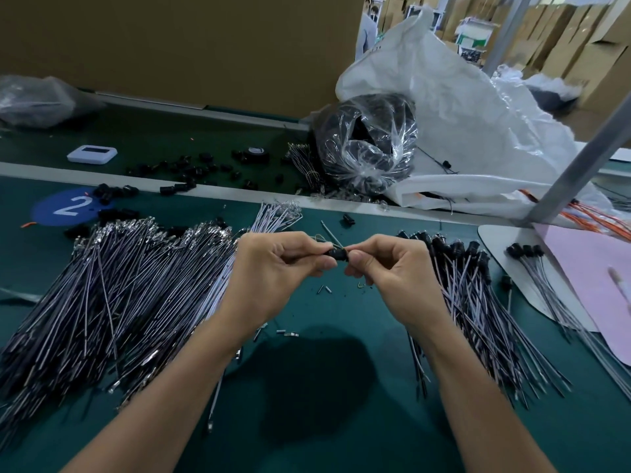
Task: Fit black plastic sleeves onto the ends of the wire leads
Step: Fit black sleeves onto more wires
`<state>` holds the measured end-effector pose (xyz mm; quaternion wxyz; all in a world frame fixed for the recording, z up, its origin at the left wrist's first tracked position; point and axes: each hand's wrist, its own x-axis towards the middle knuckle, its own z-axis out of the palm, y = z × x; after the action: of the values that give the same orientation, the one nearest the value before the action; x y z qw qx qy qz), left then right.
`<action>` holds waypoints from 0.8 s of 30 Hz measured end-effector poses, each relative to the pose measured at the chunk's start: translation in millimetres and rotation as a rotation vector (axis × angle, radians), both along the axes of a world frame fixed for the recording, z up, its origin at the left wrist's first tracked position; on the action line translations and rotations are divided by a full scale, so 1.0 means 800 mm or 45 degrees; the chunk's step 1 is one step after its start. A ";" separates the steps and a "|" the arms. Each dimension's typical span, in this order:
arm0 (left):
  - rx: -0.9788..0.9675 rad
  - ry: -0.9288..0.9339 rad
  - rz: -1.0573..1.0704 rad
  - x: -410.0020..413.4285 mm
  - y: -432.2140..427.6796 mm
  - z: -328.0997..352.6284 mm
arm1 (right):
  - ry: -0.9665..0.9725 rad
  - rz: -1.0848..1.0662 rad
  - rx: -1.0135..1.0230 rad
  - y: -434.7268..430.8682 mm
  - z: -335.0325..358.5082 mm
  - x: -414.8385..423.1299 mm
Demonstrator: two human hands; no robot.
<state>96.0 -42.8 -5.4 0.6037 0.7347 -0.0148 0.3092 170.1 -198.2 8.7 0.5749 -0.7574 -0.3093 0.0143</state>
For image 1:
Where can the small white timer device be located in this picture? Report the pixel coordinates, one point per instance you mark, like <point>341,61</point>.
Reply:
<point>92,154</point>

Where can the large white plastic sack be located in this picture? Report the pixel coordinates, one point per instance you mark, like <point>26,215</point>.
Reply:
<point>473,118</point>

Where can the blue round number sticker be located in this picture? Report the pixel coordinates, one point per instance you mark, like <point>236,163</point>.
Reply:
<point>67,207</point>

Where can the crumpled clear plastic bag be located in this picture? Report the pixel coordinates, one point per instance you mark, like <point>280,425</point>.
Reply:
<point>37,101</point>

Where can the person's left forearm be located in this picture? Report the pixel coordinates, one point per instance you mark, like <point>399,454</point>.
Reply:
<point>158,409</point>

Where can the stack of cardboard boxes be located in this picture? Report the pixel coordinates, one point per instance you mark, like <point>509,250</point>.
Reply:
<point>592,49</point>

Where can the black plastic caps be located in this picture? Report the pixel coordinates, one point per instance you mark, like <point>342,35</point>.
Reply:
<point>182,172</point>

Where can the pink paper sheet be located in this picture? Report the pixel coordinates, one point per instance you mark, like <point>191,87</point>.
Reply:
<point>590,285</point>

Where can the person's right hand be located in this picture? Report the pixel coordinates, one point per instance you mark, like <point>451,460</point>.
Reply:
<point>404,276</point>

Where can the person's left hand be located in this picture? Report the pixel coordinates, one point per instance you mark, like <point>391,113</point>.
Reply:
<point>271,276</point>

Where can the brown cardboard panel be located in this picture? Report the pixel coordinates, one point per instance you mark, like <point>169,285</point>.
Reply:
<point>197,49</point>

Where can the clear plastic strip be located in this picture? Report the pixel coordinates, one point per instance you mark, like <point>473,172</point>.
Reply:
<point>18,294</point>

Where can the grey metal frame post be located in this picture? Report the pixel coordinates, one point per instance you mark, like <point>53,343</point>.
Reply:
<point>506,34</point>
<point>580,157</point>

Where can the white pen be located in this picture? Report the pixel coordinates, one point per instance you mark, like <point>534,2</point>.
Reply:
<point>621,288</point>

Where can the clear bag with black contents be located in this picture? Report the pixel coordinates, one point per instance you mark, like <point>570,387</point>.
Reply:
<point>365,143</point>

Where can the person's right forearm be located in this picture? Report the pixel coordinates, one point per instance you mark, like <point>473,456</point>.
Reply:
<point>488,409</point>

